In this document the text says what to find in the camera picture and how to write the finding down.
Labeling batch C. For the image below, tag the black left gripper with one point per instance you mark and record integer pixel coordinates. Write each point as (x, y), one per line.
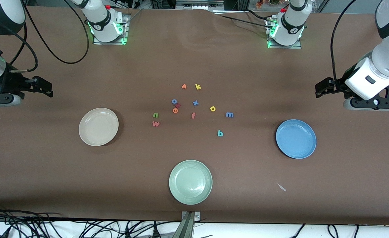
(338, 85)

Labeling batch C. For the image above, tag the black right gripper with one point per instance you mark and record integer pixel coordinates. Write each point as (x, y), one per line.
(12, 82)

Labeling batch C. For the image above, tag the blue foam letter m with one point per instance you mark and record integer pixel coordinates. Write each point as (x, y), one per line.
(229, 113)

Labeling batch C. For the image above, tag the teal foam letter b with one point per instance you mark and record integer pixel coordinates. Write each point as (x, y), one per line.
(218, 133)

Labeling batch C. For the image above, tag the red foam letter w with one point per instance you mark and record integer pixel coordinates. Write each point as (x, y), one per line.
(156, 124)

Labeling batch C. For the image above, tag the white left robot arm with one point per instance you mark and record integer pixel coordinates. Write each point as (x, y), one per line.
(288, 38)

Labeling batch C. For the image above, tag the blue round plate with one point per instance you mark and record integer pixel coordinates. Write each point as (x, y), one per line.
(295, 138)

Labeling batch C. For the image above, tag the beige round plate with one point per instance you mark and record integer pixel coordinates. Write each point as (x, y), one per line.
(98, 126)

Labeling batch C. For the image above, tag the brown table cover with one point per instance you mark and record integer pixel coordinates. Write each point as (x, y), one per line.
(49, 172)

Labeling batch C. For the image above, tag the small orange object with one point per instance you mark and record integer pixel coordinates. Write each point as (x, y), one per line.
(259, 3)

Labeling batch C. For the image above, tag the small white paper scrap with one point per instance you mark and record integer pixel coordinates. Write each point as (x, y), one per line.
(281, 187)

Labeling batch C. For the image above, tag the yellow foam letter k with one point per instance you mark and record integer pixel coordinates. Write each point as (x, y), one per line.
(198, 87)

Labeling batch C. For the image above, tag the pale green round plate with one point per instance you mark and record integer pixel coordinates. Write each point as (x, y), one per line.
(190, 182)

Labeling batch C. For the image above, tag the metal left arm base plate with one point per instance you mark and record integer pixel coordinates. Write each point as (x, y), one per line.
(296, 46)

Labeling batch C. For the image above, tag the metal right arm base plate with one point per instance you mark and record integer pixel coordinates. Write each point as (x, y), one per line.
(98, 42)

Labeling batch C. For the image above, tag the grey metal frame rail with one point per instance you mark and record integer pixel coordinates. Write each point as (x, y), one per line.
(199, 5)

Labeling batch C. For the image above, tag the metal camera pole bracket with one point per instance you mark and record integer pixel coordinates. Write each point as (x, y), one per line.
(188, 224)

